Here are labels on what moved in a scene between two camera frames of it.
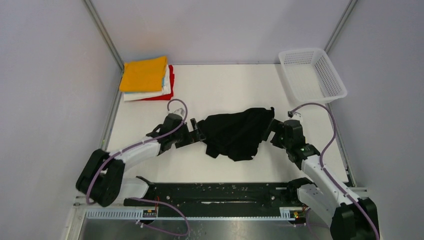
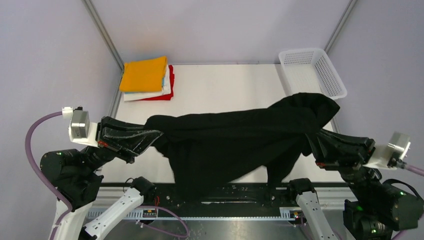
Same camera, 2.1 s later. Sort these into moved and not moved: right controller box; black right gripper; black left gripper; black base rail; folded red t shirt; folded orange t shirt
Moved: black right gripper; black left gripper
Not moved: black base rail; right controller box; folded red t shirt; folded orange t shirt
